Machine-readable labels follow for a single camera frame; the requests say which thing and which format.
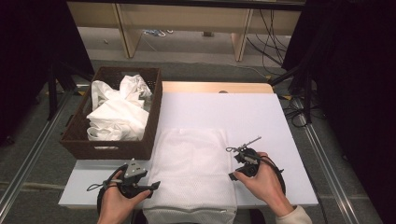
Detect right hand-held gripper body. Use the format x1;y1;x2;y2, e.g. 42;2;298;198
225;135;262;178

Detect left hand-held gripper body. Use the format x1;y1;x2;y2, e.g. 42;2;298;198
104;158;148;199

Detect brown woven basket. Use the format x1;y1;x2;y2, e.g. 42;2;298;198
59;65;163;161

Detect white mesh laundry bag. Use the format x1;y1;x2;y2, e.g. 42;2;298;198
143;127;238;224

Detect white garment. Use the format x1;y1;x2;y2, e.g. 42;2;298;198
86;74;153;143

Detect person's right hand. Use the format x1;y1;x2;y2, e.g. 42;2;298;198
232;151;295;217

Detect person's left hand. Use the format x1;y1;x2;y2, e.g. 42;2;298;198
97;170;152;224

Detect black tripod stand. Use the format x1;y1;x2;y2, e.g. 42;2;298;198
269;60;316;125

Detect light wooden table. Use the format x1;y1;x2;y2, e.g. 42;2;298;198
162;81;275;94

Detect black metal stand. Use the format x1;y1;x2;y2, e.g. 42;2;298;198
46;59;94;120

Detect black curtain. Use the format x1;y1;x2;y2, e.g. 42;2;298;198
0;0;94;146
281;0;396;224

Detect beige wooden shelf unit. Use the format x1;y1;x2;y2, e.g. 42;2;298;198
66;0;305;63

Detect right hand-held gripper cable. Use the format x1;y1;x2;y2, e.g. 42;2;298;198
260;155;288;195

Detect black floor cables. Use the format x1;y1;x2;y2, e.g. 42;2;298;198
279;92;326;129

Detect metal floor rail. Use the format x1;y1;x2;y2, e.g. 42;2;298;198
0;90;76;214
293;96;363;224

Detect blue and white cord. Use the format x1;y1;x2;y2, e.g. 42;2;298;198
142;28;167;37

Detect black hanging cable bundle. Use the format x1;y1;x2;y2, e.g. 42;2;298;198
246;8;289;68

